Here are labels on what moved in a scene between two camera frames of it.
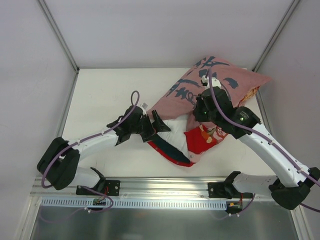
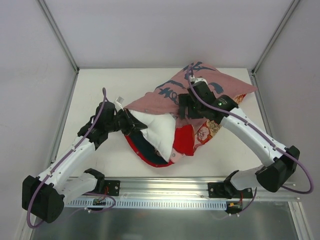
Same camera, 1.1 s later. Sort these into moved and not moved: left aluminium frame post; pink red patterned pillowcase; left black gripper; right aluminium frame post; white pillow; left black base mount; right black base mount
Moved: left black gripper; white pillow; pink red patterned pillowcase
Not moved: right aluminium frame post; left black base mount; left aluminium frame post; right black base mount
